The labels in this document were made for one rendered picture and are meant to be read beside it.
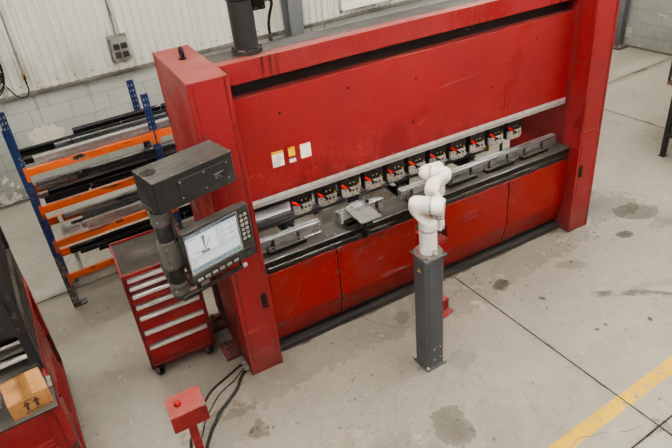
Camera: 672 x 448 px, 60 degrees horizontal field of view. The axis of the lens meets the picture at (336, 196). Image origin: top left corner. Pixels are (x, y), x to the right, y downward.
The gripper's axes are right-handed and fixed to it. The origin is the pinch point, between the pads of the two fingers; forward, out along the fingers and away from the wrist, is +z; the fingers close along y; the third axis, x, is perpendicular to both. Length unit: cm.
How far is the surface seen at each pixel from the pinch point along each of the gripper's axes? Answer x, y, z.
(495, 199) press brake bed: 83, -7, 11
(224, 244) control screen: -166, -22, -65
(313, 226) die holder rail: -78, -54, -16
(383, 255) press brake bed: -29.8, -28.5, 23.7
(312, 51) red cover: -66, -60, -147
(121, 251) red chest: -198, -128, -13
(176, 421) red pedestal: -232, 22, -4
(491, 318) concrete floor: 19, 47, 70
